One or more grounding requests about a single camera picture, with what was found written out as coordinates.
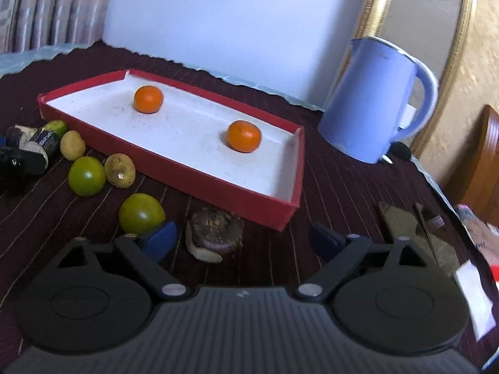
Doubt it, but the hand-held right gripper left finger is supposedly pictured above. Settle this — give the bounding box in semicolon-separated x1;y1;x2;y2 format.
56;220;190;301

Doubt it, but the small yellow-brown round fruit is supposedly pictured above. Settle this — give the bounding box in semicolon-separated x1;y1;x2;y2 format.
60;130;87;161

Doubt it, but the small green round fruit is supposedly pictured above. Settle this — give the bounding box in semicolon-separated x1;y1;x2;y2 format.
43;119;68;135

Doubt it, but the white paper sheet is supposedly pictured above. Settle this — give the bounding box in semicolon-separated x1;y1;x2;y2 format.
454;260;497;340

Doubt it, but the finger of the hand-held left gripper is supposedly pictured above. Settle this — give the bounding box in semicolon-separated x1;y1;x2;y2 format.
0;145;50;194

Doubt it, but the gold framed mirror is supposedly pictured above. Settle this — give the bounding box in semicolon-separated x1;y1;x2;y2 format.
352;0;481;157

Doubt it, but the light blue electric kettle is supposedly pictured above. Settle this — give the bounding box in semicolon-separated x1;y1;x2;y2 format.
317;36;439;165

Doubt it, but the red shallow cardboard box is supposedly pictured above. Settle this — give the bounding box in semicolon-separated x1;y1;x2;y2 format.
38;69;305;231

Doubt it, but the white plug adapter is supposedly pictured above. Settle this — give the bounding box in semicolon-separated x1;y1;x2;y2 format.
400;103;418;130

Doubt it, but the pink printed magazine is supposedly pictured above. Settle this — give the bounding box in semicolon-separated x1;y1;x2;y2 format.
456;203;499;283

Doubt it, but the dark maroon striped tablecloth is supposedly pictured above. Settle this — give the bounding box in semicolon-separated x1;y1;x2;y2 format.
0;41;499;374

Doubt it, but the yellow-brown fruit with stem scar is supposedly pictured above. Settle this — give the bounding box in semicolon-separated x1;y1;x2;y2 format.
104;153;137;189

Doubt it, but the pink striped curtain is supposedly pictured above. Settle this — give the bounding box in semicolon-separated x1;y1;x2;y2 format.
0;0;118;54

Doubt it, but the brown mushroom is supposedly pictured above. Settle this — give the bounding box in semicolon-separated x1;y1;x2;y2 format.
185;207;245;263

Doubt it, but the orange tangerine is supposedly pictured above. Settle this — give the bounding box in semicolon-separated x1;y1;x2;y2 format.
226;120;262;153
133;85;164;114

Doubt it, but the brown wooden furniture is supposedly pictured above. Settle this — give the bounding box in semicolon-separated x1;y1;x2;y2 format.
444;104;499;227

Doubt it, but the large green round fruit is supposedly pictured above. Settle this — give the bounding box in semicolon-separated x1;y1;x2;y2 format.
119;193;166;234
68;156;107;197

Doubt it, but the black block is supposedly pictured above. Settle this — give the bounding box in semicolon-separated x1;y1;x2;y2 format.
23;128;61;165
5;125;37;149

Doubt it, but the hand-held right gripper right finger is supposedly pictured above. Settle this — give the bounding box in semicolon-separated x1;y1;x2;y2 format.
294;221;431;302

